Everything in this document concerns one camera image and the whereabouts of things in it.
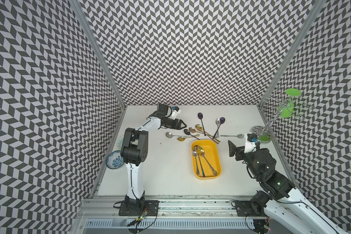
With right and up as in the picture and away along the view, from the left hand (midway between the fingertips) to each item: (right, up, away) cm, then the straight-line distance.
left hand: (182, 125), depth 97 cm
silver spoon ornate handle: (+8, -18, -4) cm, 20 cm away
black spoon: (+4, -5, +8) cm, 10 cm away
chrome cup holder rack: (+55, -6, +2) cm, 55 cm away
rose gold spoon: (+8, -4, +8) cm, 12 cm away
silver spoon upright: (+27, +2, +11) cm, 29 cm away
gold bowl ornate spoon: (+13, -17, -5) cm, 22 cm away
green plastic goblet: (+55, +9, -22) cm, 59 cm away
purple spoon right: (+30, +3, +10) cm, 32 cm away
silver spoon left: (-9, -6, +4) cm, 12 cm away
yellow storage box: (+19, -15, -3) cm, 24 cm away
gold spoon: (+12, -2, +9) cm, 15 cm away
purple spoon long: (+14, +6, +15) cm, 22 cm away
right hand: (+28, -7, -24) cm, 38 cm away
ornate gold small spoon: (0, -9, +2) cm, 10 cm away
